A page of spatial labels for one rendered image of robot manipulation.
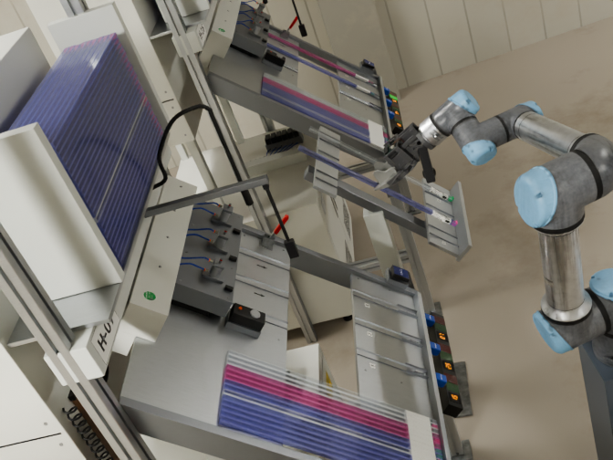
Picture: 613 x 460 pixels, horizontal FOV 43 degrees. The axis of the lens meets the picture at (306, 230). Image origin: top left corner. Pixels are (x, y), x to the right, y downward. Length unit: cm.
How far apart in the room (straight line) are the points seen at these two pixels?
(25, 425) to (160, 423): 25
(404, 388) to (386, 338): 16
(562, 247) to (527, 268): 153
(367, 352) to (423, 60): 324
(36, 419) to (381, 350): 82
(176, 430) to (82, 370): 24
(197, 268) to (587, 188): 84
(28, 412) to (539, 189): 107
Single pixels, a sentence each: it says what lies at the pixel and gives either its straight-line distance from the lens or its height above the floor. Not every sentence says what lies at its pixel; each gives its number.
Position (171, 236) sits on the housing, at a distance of 178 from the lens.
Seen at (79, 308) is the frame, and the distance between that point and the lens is 143.
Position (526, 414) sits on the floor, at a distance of 278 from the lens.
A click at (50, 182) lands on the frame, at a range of 135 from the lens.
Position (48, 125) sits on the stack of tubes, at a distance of 145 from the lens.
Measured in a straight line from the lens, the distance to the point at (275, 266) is 198.
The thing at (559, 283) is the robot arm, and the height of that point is 89.
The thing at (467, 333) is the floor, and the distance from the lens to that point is 308.
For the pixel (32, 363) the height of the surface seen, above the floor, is 132.
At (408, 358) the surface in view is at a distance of 197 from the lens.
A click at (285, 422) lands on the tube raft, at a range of 161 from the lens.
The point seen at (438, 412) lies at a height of 74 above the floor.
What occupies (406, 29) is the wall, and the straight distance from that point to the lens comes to 484.
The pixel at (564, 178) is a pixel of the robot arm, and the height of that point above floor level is 118.
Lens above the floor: 211
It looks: 33 degrees down
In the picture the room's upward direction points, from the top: 22 degrees counter-clockwise
